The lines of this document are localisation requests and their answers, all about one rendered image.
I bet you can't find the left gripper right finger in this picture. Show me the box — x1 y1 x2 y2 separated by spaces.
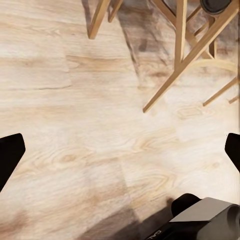
224 133 240 173

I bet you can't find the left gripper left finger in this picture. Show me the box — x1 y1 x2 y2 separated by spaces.
0 133 26 192

